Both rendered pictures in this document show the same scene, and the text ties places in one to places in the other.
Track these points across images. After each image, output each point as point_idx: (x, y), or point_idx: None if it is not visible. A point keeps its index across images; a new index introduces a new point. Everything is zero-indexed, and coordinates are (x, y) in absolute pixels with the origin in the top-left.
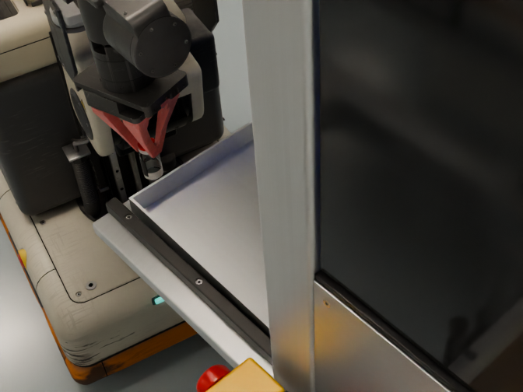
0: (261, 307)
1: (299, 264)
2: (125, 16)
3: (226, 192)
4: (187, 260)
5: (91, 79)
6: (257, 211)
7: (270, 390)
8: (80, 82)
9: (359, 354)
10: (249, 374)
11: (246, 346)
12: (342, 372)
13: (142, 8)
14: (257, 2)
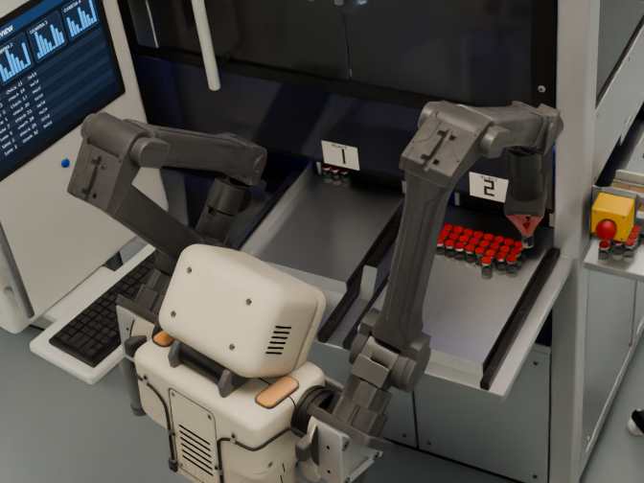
0: (517, 287)
1: (593, 113)
2: (558, 111)
3: (436, 337)
4: (508, 325)
5: (536, 203)
6: (445, 316)
7: (604, 195)
8: (541, 206)
9: (603, 118)
10: (602, 203)
11: (545, 286)
12: (599, 145)
13: (550, 107)
14: (592, 11)
